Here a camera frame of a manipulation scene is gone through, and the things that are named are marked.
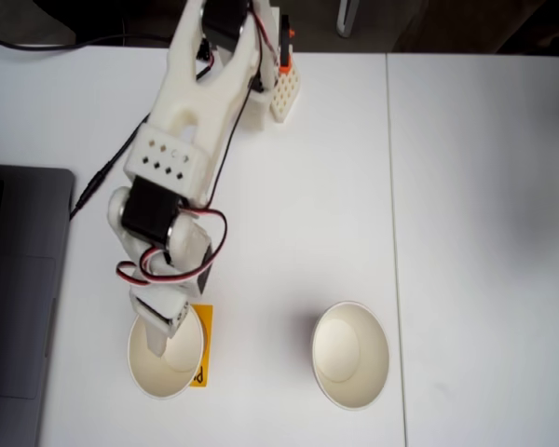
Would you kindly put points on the black controller board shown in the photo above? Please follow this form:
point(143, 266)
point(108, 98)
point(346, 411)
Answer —
point(206, 50)

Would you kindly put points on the grey laptop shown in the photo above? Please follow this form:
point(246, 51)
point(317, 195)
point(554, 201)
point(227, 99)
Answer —
point(23, 279)

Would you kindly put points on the white metal leg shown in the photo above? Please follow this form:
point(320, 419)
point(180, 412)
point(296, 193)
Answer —
point(345, 18)

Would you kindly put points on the brown paper cup yellow label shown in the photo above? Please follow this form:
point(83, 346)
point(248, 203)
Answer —
point(149, 377)

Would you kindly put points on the yellow handwritten sticky note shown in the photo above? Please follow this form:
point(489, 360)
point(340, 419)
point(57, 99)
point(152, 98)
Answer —
point(206, 326)

